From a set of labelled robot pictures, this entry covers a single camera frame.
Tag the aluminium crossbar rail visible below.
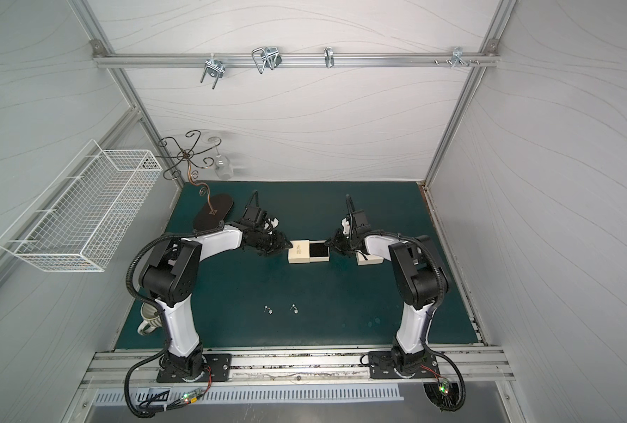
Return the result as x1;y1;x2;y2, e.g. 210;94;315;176
93;50;501;69

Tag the green striped mug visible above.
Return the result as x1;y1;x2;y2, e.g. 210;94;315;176
137;303;163;336

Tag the small cream box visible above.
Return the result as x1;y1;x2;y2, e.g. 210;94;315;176
288;240;330;264

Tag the cream drawer jewelry box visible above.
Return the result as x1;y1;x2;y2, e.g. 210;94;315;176
356;251;384;266

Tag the black metal jewelry stand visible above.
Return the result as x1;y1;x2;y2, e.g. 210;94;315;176
156;130;234;232

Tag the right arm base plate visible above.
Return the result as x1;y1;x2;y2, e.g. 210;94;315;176
359;351;440;380

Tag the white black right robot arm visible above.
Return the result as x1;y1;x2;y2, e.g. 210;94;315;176
325;211;467;412

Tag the metal clamp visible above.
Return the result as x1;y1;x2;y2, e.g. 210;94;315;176
200;56;225;90
433;47;480;68
251;46;283;74
323;47;334;69

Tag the green table mat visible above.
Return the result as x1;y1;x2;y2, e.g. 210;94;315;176
114;180;479;351

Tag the white wire basket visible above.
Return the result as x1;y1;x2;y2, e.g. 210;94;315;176
0;140;163;273

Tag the white vented cable duct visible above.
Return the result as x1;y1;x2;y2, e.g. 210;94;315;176
93;384;404;406

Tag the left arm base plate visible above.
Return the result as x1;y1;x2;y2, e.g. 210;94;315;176
156;354;232;384

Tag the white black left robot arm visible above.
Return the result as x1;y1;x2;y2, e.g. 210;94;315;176
123;206;292;419

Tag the aluminium front rail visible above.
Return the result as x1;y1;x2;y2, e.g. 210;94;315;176
79;345;516;388

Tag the clear glass cup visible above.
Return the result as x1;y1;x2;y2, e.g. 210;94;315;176
208;136;234;181

